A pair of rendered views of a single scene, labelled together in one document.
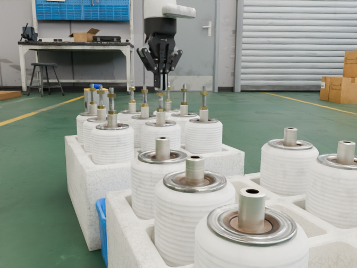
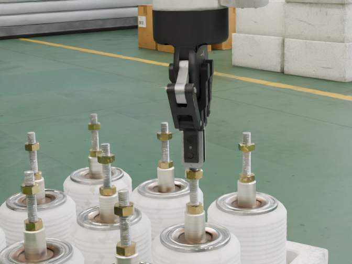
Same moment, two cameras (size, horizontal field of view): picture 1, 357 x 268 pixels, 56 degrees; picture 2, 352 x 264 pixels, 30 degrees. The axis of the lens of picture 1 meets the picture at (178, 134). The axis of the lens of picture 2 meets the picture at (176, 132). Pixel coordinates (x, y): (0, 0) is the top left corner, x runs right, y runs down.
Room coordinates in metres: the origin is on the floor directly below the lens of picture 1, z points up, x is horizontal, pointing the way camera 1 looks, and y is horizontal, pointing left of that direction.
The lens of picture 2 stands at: (0.25, 0.40, 0.53)
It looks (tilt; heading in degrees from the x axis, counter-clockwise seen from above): 14 degrees down; 328
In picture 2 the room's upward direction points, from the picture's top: 2 degrees counter-clockwise
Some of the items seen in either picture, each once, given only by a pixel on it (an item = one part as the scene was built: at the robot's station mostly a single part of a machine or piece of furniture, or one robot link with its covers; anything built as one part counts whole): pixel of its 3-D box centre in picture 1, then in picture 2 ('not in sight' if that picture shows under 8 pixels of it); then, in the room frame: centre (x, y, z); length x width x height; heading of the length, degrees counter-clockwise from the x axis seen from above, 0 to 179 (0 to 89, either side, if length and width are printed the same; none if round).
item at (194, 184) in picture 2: (160, 102); (194, 191); (0.80, 0.04, 0.30); 0.01 x 0.01 x 0.08
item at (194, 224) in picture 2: (160, 118); (195, 226); (0.80, 0.04, 0.26); 0.02 x 0.02 x 0.03
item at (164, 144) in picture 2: (184, 97); (165, 151); (0.95, -0.02, 0.30); 0.01 x 0.01 x 0.08
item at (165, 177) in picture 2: (184, 110); (166, 179); (0.95, -0.02, 0.26); 0.02 x 0.02 x 0.03
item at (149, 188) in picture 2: (184, 115); (166, 188); (0.95, -0.02, 0.25); 0.08 x 0.08 x 0.01
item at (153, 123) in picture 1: (160, 123); (195, 237); (0.80, 0.04, 0.25); 0.08 x 0.08 x 0.01
